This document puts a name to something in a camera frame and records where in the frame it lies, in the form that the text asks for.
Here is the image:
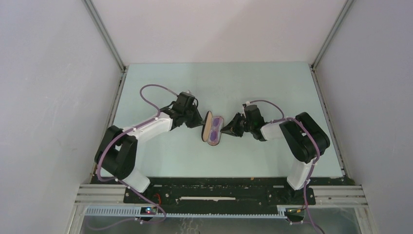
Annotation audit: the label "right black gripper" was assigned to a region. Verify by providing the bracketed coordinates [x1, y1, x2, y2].
[221, 112, 254, 137]

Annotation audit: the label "black glasses case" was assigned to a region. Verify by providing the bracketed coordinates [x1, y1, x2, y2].
[201, 111, 224, 146]

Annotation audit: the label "pink transparent sunglasses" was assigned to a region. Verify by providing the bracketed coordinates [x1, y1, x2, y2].
[207, 116, 224, 146]

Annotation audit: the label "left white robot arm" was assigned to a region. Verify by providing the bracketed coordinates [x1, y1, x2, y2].
[94, 92, 205, 203]

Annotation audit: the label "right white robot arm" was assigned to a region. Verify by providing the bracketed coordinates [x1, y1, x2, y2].
[221, 103, 331, 204]

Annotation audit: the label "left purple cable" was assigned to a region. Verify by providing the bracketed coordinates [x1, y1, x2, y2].
[87, 84, 180, 231]

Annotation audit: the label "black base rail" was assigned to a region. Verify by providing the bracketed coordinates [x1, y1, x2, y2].
[92, 176, 352, 215]

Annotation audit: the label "right corner frame post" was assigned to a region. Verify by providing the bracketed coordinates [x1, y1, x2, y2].
[311, 0, 356, 70]

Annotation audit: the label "corner frame post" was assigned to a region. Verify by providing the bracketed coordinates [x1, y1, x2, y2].
[82, 0, 127, 73]
[311, 0, 356, 70]

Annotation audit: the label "slotted cable duct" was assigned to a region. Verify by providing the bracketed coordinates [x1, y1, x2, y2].
[84, 206, 293, 219]

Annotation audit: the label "aluminium frame extrusion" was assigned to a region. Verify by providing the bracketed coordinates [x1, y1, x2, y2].
[65, 184, 126, 234]

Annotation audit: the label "left corner frame post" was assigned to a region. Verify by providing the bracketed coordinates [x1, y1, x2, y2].
[82, 0, 127, 73]

